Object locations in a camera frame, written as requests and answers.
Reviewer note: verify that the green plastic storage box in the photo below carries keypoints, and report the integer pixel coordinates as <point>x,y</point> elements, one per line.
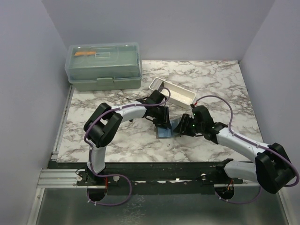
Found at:
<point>115,66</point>

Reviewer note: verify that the orange item inside box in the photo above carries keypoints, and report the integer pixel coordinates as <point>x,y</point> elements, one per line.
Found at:
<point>84,53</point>

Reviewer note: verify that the beige card holder wallet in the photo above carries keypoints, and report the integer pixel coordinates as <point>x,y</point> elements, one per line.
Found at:
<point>162,133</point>

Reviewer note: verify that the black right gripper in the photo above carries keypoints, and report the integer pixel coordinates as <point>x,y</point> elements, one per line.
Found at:
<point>183,129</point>

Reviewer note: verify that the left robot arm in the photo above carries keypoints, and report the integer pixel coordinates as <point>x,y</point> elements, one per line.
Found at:
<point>102,126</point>

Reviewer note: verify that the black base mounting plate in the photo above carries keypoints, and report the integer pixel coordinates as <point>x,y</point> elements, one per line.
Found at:
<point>206,178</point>

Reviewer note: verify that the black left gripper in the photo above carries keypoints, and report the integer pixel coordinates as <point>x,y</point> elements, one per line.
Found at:
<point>164,121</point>

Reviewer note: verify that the aluminium rail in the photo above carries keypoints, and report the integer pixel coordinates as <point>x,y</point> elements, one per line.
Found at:
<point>57,178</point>

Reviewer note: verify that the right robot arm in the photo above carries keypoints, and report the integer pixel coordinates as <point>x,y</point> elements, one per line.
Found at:
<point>268,165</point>

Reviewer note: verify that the white rectangular card tray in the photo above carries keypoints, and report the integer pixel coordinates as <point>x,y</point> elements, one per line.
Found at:
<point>179,95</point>

